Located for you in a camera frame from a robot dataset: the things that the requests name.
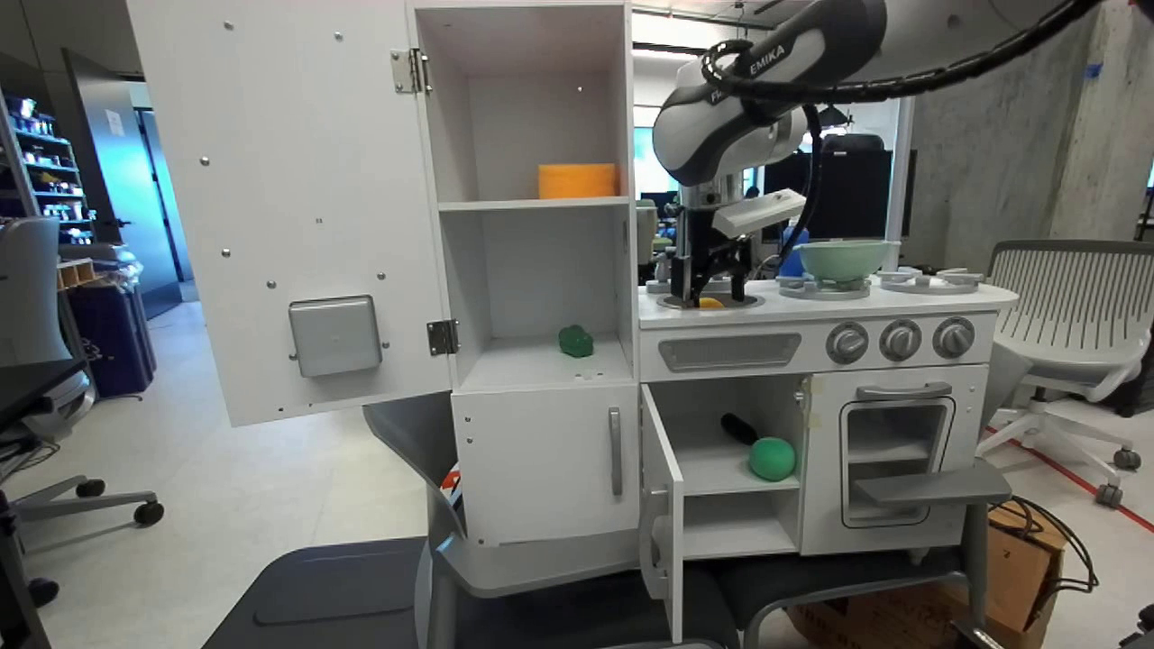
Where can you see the green ball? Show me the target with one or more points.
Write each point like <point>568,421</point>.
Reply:
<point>774,460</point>

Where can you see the pale green bowl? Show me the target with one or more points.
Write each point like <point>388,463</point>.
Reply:
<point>849,262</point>

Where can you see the grey stove burner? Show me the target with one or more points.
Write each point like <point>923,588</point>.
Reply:
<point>795,290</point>
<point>931,283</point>

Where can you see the white small cabinet door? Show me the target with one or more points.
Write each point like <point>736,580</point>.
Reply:
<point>658,506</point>

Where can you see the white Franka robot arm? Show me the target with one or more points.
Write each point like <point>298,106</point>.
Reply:
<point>722,126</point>

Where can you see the grey back office chair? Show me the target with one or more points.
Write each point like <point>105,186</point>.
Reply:
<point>30,290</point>

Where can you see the black monitor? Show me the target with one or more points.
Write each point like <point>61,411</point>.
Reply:
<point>860,182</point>

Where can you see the small green toy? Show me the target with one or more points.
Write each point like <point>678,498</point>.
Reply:
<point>573,341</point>

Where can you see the cluttered storage shelf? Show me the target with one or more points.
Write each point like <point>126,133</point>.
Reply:
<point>39,155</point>

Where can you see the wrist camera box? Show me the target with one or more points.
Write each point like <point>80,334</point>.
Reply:
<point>762,209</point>

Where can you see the small black toy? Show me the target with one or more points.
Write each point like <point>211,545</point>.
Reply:
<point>736,426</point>

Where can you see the brown cardboard box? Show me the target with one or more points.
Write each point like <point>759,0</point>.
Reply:
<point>1013,563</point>

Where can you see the white toy kitchen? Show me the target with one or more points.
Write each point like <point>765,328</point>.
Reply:
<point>541,276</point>

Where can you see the white toy oven door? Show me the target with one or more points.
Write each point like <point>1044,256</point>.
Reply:
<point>827,456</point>

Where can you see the grey stove knob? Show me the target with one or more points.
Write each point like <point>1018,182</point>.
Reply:
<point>849,343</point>
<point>953,341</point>
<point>899,341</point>

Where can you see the white mesh chair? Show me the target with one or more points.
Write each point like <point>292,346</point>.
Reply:
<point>1068,300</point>

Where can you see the grey toy faucet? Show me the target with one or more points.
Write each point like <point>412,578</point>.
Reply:
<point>658,276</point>

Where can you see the dark blue bin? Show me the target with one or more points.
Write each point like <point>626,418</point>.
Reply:
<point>110,337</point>

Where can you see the white tall cabinet door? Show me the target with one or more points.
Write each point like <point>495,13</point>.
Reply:
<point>301,182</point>

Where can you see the orange block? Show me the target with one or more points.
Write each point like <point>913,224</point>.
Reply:
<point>577,182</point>

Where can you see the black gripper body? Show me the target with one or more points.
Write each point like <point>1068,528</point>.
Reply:
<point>704,246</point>

